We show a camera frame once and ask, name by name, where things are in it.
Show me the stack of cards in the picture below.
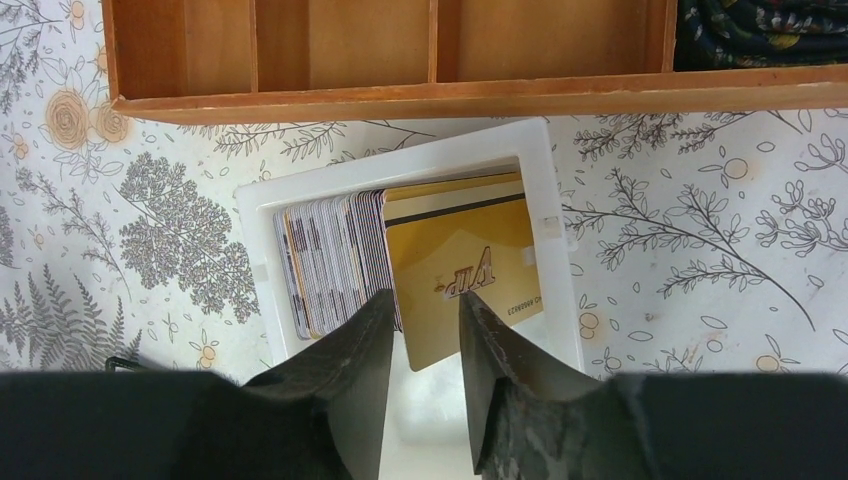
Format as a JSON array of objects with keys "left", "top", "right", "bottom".
[{"left": 272, "top": 190, "right": 394, "bottom": 340}]

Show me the orange compartment tray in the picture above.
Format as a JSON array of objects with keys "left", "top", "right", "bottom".
[{"left": 102, "top": 1, "right": 847, "bottom": 125}]

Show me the gold VIP card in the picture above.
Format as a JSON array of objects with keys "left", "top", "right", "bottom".
[{"left": 386, "top": 195, "right": 543, "bottom": 371}]

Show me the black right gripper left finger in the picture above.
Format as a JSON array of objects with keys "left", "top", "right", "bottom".
[{"left": 1, "top": 289, "right": 395, "bottom": 479}]

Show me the floral patterned table mat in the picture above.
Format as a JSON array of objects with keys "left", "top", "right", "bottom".
[{"left": 1, "top": 1, "right": 847, "bottom": 382}]

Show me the dark rolled sock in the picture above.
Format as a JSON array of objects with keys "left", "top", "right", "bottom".
[{"left": 674, "top": 0, "right": 847, "bottom": 71}]

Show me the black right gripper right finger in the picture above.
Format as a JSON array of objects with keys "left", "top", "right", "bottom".
[{"left": 459, "top": 292, "right": 847, "bottom": 479}]

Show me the gold card in box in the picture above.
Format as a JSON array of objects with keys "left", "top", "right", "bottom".
[{"left": 383, "top": 173, "right": 524, "bottom": 225}]

